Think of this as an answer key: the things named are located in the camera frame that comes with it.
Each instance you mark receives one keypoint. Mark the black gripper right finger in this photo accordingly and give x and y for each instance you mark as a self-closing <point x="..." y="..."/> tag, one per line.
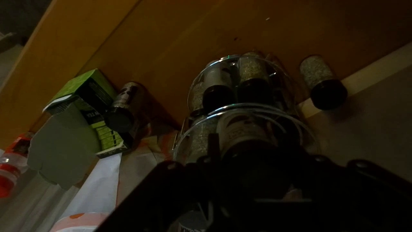
<point x="361" y="201"/>

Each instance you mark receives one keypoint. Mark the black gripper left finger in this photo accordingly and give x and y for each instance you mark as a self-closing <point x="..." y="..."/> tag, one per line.
<point x="172" y="201"/>

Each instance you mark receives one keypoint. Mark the white spice bottle black cap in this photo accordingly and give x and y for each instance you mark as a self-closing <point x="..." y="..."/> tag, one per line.
<point x="218" y="85"/>
<point x="249" y="130"/>

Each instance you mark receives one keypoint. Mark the herb spice bottle black cap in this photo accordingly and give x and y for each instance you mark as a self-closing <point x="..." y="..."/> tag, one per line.
<point x="320" y="79"/>
<point x="195" y="143"/>
<point x="196" y="97"/>
<point x="253" y="72"/>

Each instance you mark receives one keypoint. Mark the red capped plastic bottle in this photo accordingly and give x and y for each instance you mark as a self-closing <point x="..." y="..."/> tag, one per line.
<point x="13" y="168"/>

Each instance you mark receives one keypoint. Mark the white plastic bag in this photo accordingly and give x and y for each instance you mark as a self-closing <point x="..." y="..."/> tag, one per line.
<point x="98" y="197"/>

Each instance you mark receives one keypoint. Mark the dark glass jar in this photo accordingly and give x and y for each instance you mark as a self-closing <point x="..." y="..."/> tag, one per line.
<point x="124" y="111"/>

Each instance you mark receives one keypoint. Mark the green cardboard box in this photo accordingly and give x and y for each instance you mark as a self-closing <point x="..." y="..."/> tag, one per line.
<point x="92" y="98"/>

